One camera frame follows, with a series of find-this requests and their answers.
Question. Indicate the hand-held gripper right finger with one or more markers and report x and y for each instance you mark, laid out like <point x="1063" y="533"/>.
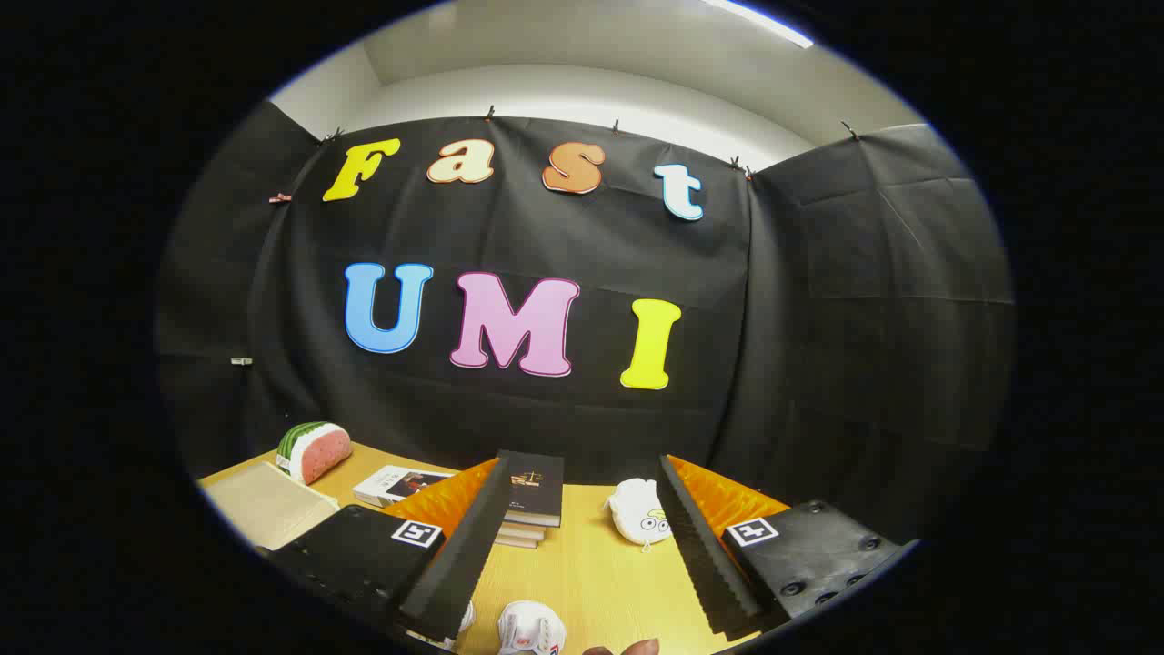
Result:
<point x="700" y="546"/>

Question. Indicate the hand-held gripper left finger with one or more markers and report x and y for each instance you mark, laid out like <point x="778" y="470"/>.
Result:
<point x="455" y="564"/>

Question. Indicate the white canvas shoe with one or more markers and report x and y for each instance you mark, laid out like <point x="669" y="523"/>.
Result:
<point x="464" y="620"/>
<point x="532" y="629"/>

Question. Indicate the beige fabric storage box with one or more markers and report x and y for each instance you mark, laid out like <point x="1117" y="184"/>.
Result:
<point x="264" y="505"/>

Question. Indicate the thin pale-edged book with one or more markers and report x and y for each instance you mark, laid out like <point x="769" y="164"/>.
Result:
<point x="516" y="542"/>

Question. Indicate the white plush pouch with eyes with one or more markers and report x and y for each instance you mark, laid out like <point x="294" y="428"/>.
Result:
<point x="632" y="514"/>

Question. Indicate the white portrait cover book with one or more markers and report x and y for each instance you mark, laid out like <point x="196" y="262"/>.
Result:
<point x="391" y="487"/>

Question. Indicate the black cover book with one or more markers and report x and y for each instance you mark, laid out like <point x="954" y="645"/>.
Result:
<point x="536" y="491"/>

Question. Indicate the watermelon slice plush toy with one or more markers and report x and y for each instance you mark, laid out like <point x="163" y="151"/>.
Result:
<point x="318" y="452"/>

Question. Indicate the row of black cloth clips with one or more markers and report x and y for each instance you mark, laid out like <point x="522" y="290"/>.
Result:
<point x="489" y="114"/>

